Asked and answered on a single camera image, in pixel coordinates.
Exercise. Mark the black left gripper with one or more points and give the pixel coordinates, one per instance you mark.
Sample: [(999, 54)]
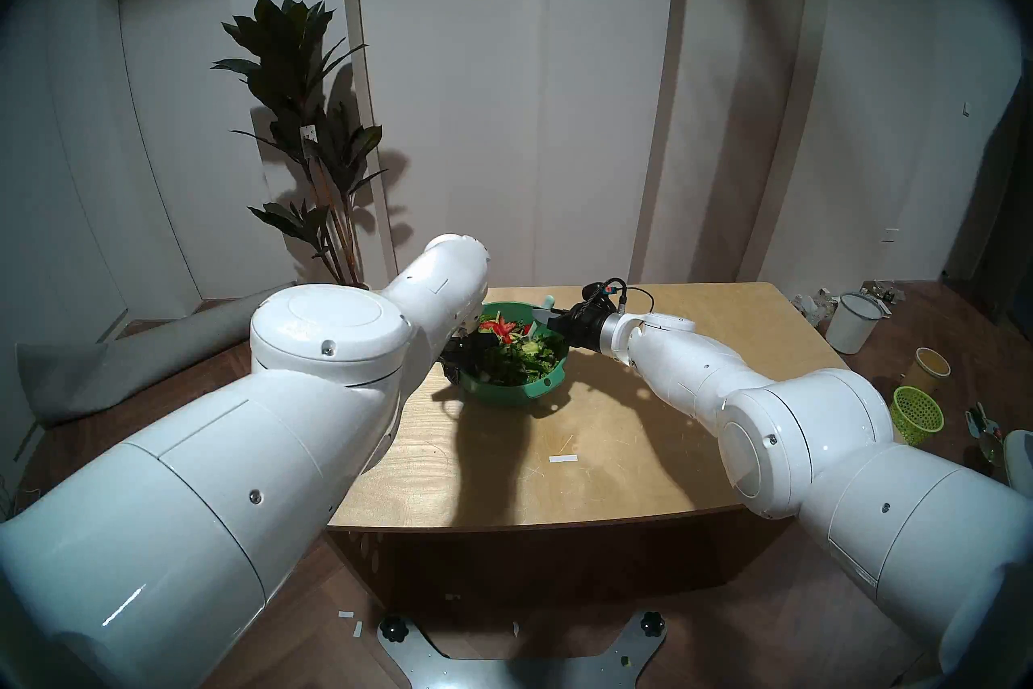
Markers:
[(468, 356)]

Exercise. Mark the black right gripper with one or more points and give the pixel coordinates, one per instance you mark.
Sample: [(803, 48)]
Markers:
[(587, 328)]

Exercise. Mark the chopped lettuce tomato cucumber salad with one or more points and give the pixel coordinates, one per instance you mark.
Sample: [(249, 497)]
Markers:
[(516, 352)]

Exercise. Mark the green salad bowl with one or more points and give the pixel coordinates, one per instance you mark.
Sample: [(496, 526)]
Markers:
[(516, 390)]

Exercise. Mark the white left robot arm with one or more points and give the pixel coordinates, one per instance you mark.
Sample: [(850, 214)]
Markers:
[(242, 469)]

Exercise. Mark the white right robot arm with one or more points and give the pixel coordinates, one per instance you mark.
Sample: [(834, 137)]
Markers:
[(807, 421)]

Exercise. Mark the crumpled white trash pile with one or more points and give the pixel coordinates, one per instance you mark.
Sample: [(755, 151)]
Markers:
[(813, 308)]

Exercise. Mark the black base knob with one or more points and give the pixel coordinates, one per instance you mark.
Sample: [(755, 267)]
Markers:
[(651, 624), (393, 629)]

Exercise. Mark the white bucket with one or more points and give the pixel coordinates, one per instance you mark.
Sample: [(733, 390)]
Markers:
[(851, 324)]

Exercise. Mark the small mixed clutter pile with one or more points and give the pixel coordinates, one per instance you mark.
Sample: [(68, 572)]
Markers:
[(884, 292)]

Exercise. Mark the rolled grey mat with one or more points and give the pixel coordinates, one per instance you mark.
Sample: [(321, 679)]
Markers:
[(137, 364)]

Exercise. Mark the tall dark green potted plant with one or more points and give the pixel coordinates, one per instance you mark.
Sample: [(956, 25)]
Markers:
[(290, 66)]

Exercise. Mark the tan paper cup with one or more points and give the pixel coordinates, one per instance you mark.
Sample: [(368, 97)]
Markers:
[(928, 366)]

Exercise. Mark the green mesh basket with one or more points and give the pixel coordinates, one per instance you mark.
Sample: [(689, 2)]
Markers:
[(918, 417)]

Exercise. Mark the white office chair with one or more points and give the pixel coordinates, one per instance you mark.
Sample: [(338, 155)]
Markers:
[(1021, 453)]

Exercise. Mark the grey metal robot base plate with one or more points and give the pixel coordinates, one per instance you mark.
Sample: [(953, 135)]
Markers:
[(516, 671)]

